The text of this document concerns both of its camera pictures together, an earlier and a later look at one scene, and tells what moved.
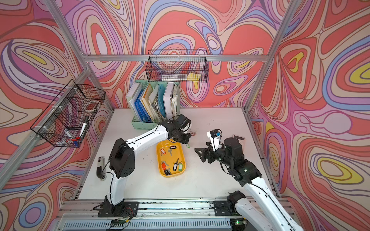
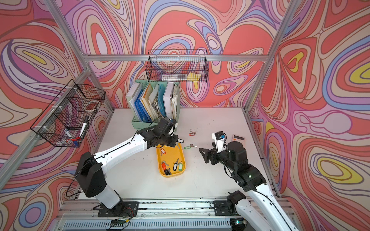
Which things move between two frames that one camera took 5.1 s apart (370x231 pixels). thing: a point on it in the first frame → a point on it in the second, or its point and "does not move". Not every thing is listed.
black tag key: x=175 y=165 does not move
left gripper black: x=186 y=140 → x=175 y=137
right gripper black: x=208 y=151 does not move
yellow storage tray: x=171 y=160 does not move
